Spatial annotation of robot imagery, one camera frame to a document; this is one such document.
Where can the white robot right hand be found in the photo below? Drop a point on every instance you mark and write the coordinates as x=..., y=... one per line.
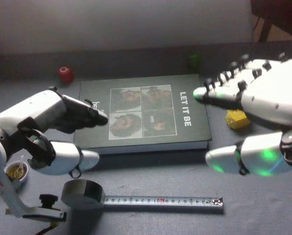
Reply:
x=270, y=98

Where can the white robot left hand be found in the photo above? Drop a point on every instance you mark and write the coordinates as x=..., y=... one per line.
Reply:
x=38, y=105

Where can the grey tape measure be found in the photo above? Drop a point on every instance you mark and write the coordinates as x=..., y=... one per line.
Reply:
x=82, y=193

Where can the black Let It Be album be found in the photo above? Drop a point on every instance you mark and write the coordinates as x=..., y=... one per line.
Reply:
x=194, y=117

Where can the yellow swirl toy roll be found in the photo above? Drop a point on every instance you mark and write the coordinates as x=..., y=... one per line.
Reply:
x=236, y=120

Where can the red toy cylinder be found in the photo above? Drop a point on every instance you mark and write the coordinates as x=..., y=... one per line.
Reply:
x=66, y=74

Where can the small toy soup cup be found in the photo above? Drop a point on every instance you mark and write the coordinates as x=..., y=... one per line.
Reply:
x=16, y=171

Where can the dark wooden furniture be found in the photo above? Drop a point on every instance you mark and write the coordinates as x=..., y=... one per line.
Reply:
x=277, y=17

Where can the green toy cylinder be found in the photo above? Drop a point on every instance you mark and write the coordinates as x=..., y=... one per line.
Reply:
x=194, y=63

